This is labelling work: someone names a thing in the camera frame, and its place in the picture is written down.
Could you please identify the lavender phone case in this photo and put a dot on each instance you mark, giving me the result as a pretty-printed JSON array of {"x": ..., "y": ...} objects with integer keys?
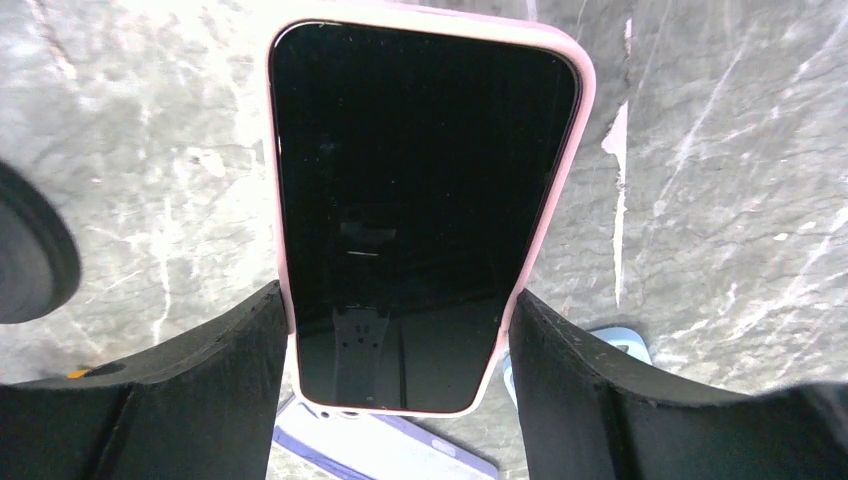
[{"x": 363, "y": 446}]

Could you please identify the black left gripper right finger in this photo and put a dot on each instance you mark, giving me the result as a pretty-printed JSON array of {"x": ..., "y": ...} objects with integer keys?
[{"x": 589, "y": 411}]

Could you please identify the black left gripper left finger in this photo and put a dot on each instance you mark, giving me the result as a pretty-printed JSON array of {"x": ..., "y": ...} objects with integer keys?
[{"x": 200, "y": 405}]

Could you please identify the light blue phone case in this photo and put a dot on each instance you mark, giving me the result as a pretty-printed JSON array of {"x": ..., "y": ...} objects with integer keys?
[{"x": 625, "y": 339}]

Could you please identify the phone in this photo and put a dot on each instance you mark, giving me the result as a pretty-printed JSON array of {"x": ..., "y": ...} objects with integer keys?
[{"x": 417, "y": 156}]

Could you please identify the small red yellow toy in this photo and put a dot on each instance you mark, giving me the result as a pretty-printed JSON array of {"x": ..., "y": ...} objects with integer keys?
[{"x": 78, "y": 374}]

